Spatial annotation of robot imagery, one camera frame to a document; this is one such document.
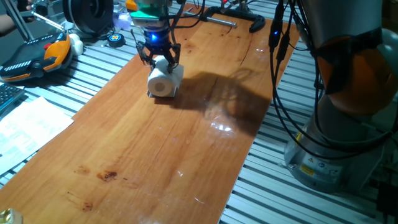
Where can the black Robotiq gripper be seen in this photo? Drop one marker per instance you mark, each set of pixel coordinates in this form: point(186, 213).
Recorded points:
point(157, 40)

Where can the white paper roll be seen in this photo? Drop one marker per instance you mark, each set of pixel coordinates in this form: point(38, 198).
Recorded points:
point(161, 82)

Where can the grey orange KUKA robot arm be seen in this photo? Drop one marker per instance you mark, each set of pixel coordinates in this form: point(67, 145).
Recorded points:
point(351, 77)

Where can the bystander bare forearm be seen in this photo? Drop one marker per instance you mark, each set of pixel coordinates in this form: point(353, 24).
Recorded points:
point(7, 24)

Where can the small round black tape measure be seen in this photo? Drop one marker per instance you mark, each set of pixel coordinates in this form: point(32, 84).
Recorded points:
point(116, 40)

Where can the green flange adapter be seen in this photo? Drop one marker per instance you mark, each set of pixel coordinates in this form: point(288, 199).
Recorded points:
point(149, 6)

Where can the crumpled clear plastic piece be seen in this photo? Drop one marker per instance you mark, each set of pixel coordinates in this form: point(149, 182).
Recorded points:
point(122, 21)

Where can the small white rounded object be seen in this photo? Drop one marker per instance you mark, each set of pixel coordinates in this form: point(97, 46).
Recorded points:
point(76, 45)

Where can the black round spool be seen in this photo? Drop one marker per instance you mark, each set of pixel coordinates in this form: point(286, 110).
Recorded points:
point(87, 14)

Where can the glossy wooden board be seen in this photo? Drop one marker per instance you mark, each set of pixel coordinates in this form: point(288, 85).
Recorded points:
point(140, 140)

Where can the black C-clamp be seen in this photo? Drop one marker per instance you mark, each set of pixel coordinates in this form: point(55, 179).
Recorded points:
point(233, 14)

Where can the thin metal rod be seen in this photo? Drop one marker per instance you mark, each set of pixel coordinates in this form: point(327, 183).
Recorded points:
point(49, 21)

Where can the black orange teach pendant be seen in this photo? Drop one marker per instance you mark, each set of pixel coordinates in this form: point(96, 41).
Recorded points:
point(31, 62)

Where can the large printed paper sheet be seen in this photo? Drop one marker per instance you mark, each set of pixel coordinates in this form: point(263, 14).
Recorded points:
point(28, 130)

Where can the black computer keyboard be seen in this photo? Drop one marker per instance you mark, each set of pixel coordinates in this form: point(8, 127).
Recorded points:
point(9, 96)

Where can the grey metal frame bar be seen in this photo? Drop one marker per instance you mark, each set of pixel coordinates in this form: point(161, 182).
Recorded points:
point(18, 20)

